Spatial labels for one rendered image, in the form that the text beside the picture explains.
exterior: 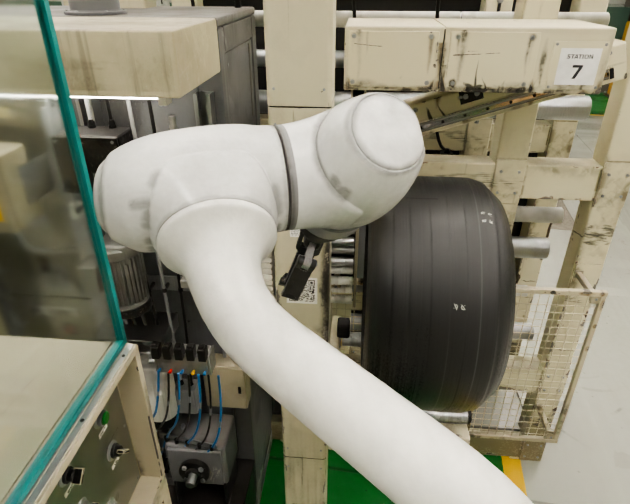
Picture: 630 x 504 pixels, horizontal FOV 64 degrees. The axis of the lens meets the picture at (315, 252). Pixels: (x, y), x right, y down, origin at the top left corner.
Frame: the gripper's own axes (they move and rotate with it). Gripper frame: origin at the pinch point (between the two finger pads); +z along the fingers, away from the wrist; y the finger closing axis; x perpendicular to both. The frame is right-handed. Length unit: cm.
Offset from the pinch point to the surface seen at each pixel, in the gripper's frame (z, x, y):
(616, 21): 553, -468, 710
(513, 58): 14, -36, 62
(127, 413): 36, 21, -36
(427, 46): 18, -17, 60
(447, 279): 13.0, -31.3, 6.3
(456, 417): 45, -55, -18
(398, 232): 16.8, -20.5, 13.7
